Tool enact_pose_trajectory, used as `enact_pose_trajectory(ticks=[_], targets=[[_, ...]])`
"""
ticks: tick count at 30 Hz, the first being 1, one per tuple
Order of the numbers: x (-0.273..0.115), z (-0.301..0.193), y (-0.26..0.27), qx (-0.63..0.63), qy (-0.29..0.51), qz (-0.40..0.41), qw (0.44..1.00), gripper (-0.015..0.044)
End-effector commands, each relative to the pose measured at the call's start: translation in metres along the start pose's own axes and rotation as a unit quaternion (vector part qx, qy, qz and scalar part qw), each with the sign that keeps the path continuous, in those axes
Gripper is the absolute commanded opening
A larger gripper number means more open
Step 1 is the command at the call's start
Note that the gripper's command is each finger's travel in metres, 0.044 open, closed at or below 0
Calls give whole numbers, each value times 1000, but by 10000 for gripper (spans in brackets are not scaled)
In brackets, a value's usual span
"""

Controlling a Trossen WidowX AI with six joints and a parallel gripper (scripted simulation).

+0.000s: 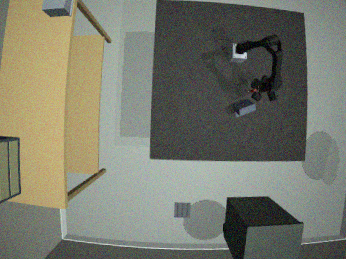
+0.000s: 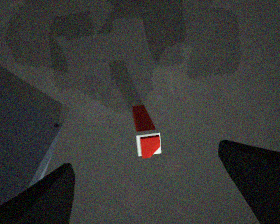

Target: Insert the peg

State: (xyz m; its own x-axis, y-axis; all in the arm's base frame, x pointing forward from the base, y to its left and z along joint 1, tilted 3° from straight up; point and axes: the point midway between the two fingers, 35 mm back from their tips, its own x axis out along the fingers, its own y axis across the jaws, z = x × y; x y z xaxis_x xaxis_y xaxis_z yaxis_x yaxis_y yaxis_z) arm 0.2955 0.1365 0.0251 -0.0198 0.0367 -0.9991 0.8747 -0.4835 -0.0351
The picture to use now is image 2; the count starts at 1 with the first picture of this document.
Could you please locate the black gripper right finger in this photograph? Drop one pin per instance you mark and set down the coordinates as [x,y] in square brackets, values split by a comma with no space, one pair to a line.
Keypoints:
[256,172]

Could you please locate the blue-grey sloped panel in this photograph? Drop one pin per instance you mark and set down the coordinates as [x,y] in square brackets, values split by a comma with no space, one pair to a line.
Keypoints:
[27,140]

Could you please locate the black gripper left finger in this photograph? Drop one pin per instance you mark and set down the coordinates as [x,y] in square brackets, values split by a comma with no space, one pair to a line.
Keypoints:
[48,201]

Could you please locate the red peg with white band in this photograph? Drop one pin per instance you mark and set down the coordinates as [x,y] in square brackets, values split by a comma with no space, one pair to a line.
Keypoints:
[148,138]

